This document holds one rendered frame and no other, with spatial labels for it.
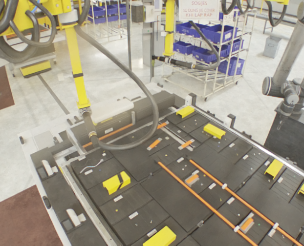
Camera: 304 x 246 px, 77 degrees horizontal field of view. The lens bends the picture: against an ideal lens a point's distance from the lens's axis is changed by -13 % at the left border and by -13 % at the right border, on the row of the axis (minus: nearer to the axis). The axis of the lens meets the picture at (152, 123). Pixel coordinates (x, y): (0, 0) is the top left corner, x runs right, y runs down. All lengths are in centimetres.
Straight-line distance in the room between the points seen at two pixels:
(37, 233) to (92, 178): 128
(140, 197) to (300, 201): 98
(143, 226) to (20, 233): 169
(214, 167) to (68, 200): 99
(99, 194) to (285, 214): 109
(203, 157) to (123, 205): 63
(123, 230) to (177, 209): 31
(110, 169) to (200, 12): 139
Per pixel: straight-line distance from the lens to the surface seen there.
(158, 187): 131
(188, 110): 190
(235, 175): 146
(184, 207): 125
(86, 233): 136
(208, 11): 191
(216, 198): 132
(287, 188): 155
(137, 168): 141
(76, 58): 120
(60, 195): 155
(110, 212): 125
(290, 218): 141
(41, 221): 258
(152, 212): 123
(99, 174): 142
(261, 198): 141
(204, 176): 141
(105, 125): 163
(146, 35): 429
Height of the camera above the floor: 207
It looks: 37 degrees down
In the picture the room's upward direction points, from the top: straight up
